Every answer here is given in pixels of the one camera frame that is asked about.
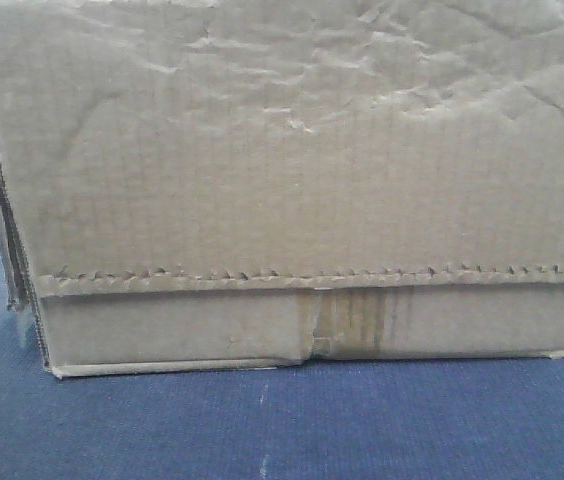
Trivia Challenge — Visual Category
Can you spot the brown cardboard box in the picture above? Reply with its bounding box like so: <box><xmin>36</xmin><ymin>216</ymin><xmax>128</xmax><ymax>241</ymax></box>
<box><xmin>0</xmin><ymin>1</ymin><xmax>564</xmax><ymax>378</ymax></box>

